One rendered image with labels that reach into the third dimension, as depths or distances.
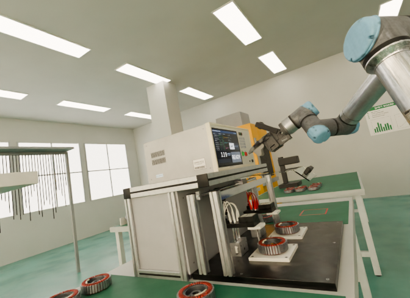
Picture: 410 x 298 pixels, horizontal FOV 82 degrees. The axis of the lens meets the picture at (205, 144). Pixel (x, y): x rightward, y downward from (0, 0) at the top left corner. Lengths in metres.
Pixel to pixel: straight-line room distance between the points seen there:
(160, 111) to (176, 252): 4.50
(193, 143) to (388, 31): 0.72
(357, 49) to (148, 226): 0.94
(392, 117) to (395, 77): 5.56
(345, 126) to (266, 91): 5.65
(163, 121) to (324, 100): 3.79
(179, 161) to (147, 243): 0.36
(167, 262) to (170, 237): 0.10
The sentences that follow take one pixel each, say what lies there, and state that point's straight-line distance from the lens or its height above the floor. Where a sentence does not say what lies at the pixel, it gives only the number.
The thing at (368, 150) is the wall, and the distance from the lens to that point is 6.25.
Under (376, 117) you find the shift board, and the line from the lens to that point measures 6.29.
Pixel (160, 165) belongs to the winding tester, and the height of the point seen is 1.19.
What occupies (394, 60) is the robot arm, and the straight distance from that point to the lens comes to 0.78.
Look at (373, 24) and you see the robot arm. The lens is 0.80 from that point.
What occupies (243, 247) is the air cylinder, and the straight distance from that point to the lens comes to 1.06.
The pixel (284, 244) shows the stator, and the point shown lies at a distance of 0.99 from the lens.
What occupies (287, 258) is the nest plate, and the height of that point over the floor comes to 0.78.
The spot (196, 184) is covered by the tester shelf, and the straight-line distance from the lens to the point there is 0.85.
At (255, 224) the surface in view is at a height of 0.89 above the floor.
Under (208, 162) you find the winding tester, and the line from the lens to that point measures 0.98.
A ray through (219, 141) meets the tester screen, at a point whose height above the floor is 1.24.
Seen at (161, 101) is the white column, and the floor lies 2.84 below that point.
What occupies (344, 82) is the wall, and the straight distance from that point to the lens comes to 6.42.
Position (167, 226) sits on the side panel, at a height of 0.94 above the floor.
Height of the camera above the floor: 1.11
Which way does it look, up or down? 7 degrees up
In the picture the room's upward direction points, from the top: 10 degrees counter-clockwise
